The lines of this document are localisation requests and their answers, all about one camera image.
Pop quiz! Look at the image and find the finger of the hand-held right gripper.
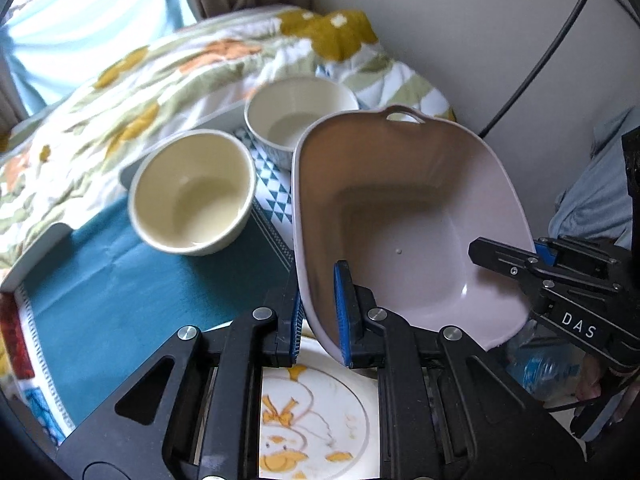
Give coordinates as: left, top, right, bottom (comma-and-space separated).
468, 236, 540, 287

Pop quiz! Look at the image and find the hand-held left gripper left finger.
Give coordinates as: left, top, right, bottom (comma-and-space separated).
55, 260, 308, 480

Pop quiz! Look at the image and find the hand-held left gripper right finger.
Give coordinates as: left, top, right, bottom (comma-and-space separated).
334, 260, 596, 480

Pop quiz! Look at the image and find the pink square handled dish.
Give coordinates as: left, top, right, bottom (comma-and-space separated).
291, 105, 537, 352

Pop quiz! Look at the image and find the person's right hand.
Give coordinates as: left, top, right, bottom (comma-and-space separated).
575, 357, 608, 402

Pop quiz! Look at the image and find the plastic water bottle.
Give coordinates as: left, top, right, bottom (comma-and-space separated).
505, 347, 587, 402

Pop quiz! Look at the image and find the white duck print plate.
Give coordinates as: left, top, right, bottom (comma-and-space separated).
200, 335, 381, 480

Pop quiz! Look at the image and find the light blue clothing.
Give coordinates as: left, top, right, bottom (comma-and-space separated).
550, 105, 640, 252

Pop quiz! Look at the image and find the patterned tablecloth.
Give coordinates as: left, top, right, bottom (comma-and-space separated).
0, 127, 301, 443

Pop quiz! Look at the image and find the cream bowl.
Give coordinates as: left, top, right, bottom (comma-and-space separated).
244, 77, 360, 171
128, 129, 257, 257

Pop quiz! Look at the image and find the floral quilt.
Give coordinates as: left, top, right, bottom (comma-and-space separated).
0, 5, 458, 271

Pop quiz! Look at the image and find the light blue hanging cloth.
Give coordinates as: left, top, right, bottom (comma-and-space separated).
0, 0, 197, 117

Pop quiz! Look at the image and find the black metal frame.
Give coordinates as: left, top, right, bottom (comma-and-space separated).
479, 0, 607, 137

